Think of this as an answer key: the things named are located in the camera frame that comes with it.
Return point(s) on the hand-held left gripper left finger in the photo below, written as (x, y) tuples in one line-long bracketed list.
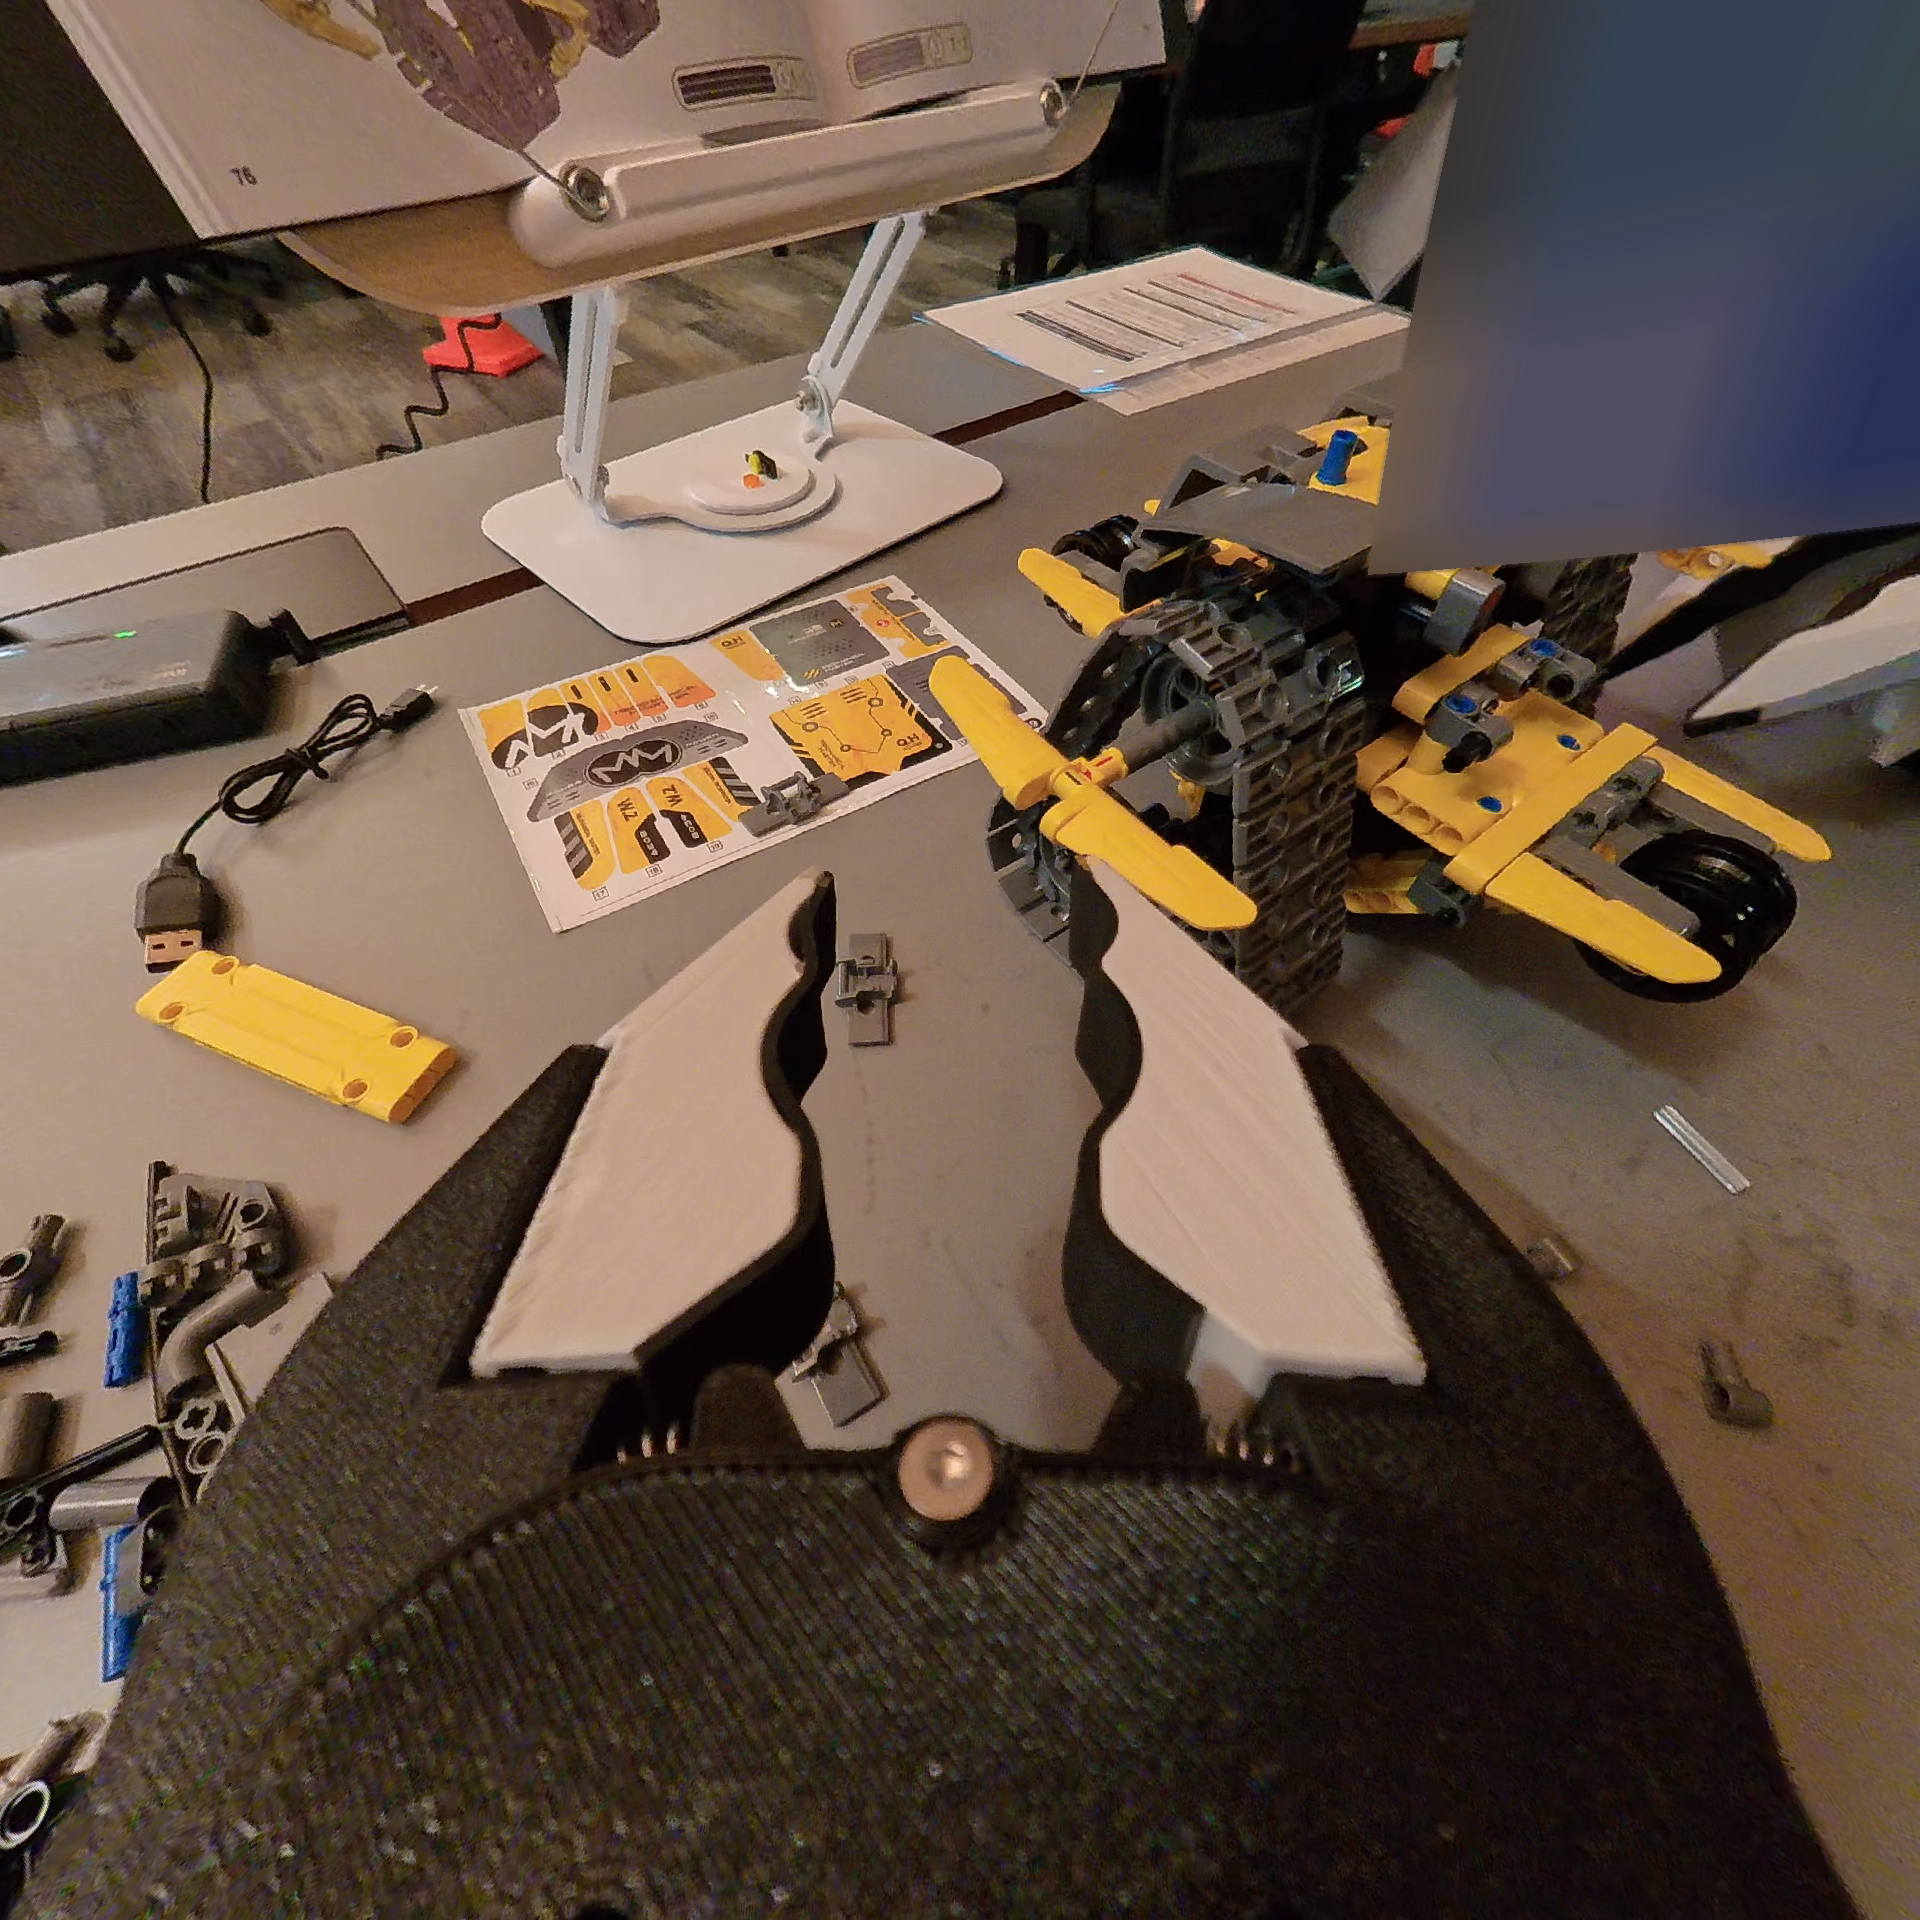
[(673, 1186)]

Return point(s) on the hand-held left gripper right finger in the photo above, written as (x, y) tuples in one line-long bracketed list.
[(1247, 1200)]

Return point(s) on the grey toy track link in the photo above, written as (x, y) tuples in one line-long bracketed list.
[(785, 803), (840, 1371), (871, 991)]

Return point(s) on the pile of small toy bricks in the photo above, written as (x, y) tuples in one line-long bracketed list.
[(210, 1228)]

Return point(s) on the small grey toy piece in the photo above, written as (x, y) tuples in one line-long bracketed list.
[(1552, 1258)]

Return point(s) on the yellow sticker sheet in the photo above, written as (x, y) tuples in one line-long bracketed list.
[(660, 782)]

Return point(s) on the yellow toy panel with holes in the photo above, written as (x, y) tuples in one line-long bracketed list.
[(292, 1037)]

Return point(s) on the yellow toy vehicle model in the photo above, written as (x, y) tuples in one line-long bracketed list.
[(1293, 782)]

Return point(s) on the small white stick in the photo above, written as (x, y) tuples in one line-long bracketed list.
[(1703, 1149)]

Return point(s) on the small grey toy connector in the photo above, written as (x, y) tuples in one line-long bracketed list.
[(1740, 1388)]

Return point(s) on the small yellow orange toy piece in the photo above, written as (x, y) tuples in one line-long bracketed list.
[(760, 467)]

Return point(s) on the white book stand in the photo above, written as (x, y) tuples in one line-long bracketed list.
[(901, 494)]

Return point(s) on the black power bank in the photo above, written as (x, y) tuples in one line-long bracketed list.
[(119, 689)]

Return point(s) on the white folded card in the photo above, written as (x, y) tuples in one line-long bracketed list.
[(1800, 668)]

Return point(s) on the orange traffic cone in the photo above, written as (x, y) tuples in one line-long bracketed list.
[(482, 347)]

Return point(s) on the printed paper sheet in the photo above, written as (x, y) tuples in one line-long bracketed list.
[(1154, 313)]

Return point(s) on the black office chair base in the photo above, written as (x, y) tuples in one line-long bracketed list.
[(151, 293)]

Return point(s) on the toy instruction booklet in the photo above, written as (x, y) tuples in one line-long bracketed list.
[(377, 90)]

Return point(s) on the black partition board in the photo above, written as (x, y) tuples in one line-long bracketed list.
[(77, 135)]

